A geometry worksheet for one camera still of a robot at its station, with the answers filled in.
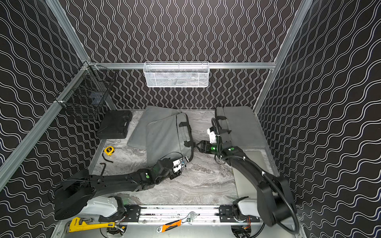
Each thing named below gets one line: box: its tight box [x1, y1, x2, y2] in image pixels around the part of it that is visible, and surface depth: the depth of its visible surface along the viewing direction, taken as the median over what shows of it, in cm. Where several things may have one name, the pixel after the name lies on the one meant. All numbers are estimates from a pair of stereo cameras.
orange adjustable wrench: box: [156, 211, 198, 234], surface depth 73 cm
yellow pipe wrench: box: [68, 216, 116, 233], surface depth 72 cm
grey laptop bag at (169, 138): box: [146, 112, 196, 169], surface depth 93 cm
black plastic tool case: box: [96, 110, 133, 139], surface depth 106 cm
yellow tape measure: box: [103, 145, 116, 156], surface depth 97 cm
